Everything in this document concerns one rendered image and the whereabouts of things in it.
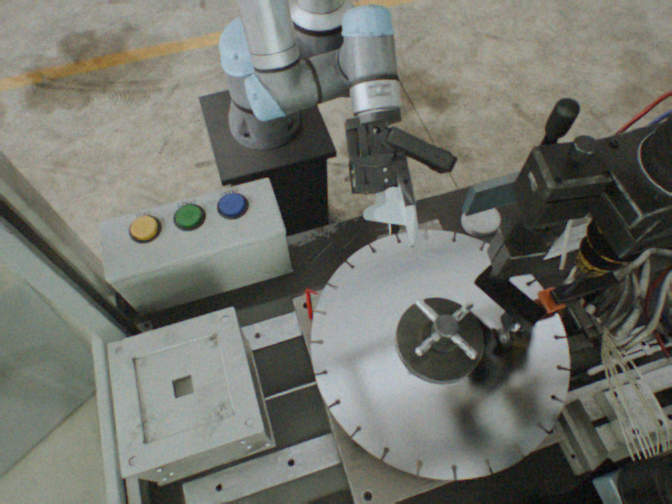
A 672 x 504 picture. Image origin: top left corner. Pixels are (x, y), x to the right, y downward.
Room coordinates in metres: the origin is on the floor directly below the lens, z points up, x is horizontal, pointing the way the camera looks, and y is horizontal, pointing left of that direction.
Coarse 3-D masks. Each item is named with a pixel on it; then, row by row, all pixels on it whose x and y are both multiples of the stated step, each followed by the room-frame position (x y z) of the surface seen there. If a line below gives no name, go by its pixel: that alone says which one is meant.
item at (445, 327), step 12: (420, 300) 0.24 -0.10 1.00; (432, 312) 0.23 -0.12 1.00; (456, 312) 0.23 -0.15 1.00; (444, 324) 0.21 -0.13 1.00; (456, 324) 0.21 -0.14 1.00; (432, 336) 0.19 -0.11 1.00; (444, 336) 0.19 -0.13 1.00; (456, 336) 0.19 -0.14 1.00; (420, 348) 0.18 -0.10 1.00; (468, 348) 0.18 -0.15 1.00
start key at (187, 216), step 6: (180, 210) 0.44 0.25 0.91; (186, 210) 0.44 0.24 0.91; (192, 210) 0.44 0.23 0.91; (198, 210) 0.44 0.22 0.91; (180, 216) 0.43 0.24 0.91; (186, 216) 0.43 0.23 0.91; (192, 216) 0.43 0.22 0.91; (198, 216) 0.43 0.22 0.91; (180, 222) 0.41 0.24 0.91; (186, 222) 0.41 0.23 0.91; (192, 222) 0.41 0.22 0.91; (198, 222) 0.42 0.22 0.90
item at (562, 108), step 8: (560, 104) 0.29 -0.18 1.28; (568, 104) 0.29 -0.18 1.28; (576, 104) 0.29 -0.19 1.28; (552, 112) 0.29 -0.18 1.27; (560, 112) 0.29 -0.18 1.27; (568, 112) 0.28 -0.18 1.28; (576, 112) 0.28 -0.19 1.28; (552, 120) 0.29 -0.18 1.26; (560, 120) 0.28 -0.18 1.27; (568, 120) 0.28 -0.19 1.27; (544, 128) 0.29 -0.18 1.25; (552, 128) 0.28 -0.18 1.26; (560, 128) 0.28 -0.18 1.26; (568, 128) 0.28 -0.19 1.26; (544, 136) 0.29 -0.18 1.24; (552, 136) 0.28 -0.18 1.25; (560, 136) 0.28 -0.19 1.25; (544, 144) 0.29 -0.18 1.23
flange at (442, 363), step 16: (432, 304) 0.25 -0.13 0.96; (448, 304) 0.25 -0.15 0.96; (400, 320) 0.23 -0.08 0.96; (416, 320) 0.23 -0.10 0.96; (464, 320) 0.23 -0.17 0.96; (400, 336) 0.21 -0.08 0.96; (416, 336) 0.21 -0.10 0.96; (464, 336) 0.21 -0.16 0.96; (480, 336) 0.21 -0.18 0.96; (400, 352) 0.19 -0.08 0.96; (432, 352) 0.19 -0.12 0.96; (448, 352) 0.19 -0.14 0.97; (464, 352) 0.19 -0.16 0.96; (480, 352) 0.19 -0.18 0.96; (416, 368) 0.17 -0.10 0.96; (432, 368) 0.17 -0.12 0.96; (448, 368) 0.17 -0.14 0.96; (464, 368) 0.17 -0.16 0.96
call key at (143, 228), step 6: (144, 216) 0.43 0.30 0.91; (138, 222) 0.41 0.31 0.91; (144, 222) 0.41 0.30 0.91; (150, 222) 0.41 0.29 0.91; (156, 222) 0.42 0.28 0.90; (132, 228) 0.40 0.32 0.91; (138, 228) 0.40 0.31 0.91; (144, 228) 0.40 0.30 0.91; (150, 228) 0.40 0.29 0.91; (156, 228) 0.41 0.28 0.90; (138, 234) 0.39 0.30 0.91; (144, 234) 0.39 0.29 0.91; (150, 234) 0.39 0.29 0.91
